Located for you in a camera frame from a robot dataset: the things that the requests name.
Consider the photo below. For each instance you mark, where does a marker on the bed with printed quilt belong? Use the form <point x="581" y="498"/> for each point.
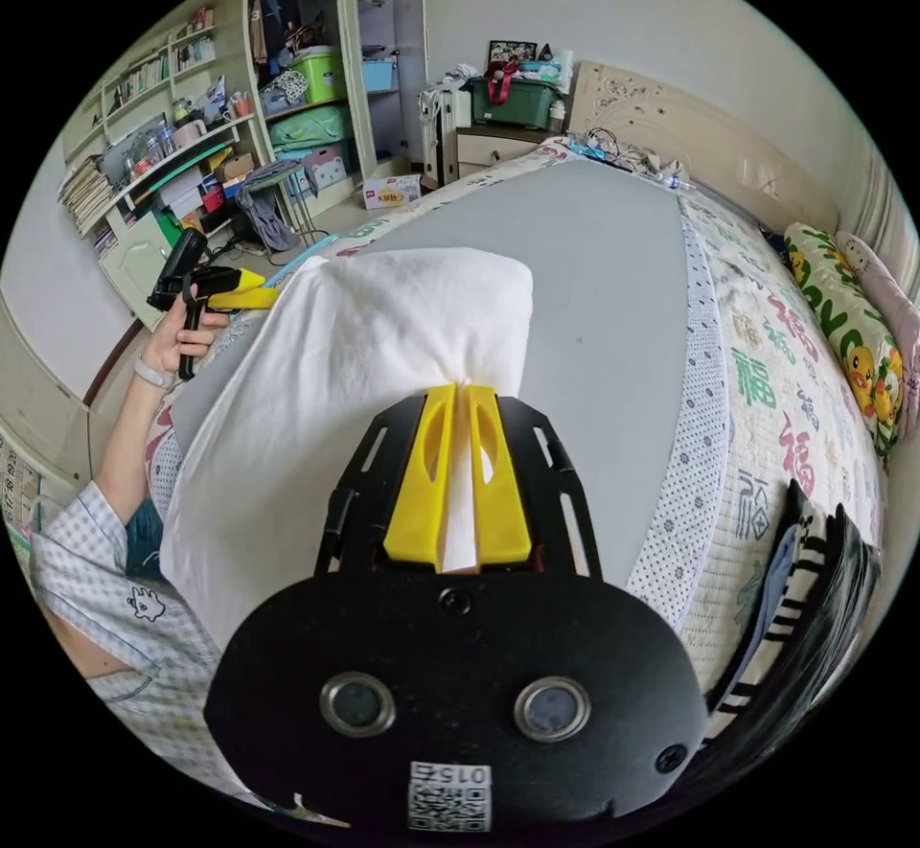
<point x="618" y="302"/>

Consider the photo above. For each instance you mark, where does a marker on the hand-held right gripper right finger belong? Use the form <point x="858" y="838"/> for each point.
<point x="507" y="510"/>

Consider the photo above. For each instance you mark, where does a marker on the person's left forearm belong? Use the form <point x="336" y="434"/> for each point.
<point x="133" y="431"/>

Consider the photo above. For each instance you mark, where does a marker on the small printed carton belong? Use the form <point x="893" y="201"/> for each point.
<point x="392" y="191"/>

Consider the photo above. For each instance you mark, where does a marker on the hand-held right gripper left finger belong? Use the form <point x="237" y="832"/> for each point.
<point x="417" y="503"/>

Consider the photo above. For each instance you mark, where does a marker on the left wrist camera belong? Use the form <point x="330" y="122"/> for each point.
<point x="190" y="251"/>

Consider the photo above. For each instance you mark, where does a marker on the pink pillow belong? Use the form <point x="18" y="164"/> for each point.
<point x="895" y="302"/>

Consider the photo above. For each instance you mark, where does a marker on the wall calendar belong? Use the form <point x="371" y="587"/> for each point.
<point x="18" y="496"/>

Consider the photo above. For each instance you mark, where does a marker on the person's body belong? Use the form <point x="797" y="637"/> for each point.
<point x="122" y="618"/>

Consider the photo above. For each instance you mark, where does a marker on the white radiator heater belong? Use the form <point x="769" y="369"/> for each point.
<point x="437" y="133"/>

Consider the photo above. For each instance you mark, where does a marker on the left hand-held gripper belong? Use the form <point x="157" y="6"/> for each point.
<point x="188" y="291"/>

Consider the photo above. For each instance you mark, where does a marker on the nightstand with green storage box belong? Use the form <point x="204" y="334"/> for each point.
<point x="507" y="122"/>

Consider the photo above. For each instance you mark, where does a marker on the person's left hand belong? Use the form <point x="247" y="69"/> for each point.
<point x="172" y="345"/>

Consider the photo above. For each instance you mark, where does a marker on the duck print pillow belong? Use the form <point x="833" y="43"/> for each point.
<point x="841" y="316"/>

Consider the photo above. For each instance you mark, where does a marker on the open cream cupboard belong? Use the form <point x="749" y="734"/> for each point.
<point x="323" y="93"/>

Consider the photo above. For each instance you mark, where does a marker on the cluttered cream shelf desk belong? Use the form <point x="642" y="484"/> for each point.
<point x="154" y="144"/>

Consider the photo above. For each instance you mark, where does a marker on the pile of clothes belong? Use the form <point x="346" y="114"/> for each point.
<point x="805" y="596"/>

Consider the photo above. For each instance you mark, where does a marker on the white long sleeve shirt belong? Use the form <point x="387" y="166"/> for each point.
<point x="345" y="388"/>

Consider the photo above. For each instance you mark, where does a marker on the stool with grey cloth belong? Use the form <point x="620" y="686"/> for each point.
<point x="277" y="205"/>

